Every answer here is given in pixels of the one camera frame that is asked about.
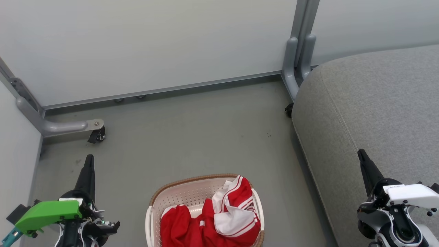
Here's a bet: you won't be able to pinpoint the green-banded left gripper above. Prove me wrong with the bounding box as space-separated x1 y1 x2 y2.
15 154 121 241

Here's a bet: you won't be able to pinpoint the grey partition bottom rail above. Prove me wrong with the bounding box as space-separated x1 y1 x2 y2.
43 70 284 111

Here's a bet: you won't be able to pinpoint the white perforated laundry basket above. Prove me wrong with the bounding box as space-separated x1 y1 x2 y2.
145 173 265 247

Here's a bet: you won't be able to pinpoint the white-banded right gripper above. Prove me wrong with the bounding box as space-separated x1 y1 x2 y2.
357 149 439 215

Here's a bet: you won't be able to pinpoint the teal cable connector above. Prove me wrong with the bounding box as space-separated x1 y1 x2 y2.
1 227 23 247

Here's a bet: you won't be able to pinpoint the grey fabric sofa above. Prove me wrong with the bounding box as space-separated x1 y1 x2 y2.
291 45 439 247

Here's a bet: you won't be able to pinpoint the grey partition foot with plate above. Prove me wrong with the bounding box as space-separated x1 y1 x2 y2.
15 96 105 138

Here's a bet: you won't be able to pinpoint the red and white striped jersey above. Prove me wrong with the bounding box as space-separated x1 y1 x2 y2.
201 175 261 247

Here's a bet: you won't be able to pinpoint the grey forked partition post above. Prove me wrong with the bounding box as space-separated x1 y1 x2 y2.
281 0 320 102

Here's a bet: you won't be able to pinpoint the red elastic-waist shorts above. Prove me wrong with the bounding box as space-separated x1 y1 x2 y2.
160 204 206 247

